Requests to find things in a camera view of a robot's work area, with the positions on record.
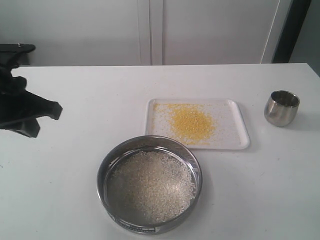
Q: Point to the stainless steel cup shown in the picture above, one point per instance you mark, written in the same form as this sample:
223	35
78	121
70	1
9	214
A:
281	108

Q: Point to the yellow and white grain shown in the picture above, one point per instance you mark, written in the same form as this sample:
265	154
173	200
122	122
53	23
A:
153	183

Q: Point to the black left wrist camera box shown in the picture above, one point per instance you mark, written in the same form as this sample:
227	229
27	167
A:
11	53

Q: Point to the round steel mesh sieve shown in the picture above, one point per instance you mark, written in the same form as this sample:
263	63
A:
132	220

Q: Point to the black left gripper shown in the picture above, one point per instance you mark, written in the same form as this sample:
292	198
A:
20	108

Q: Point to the dark vertical post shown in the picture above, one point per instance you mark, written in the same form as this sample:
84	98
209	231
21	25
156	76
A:
290	32

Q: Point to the yellow breadcrumbs pile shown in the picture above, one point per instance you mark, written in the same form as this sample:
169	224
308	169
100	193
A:
192	122

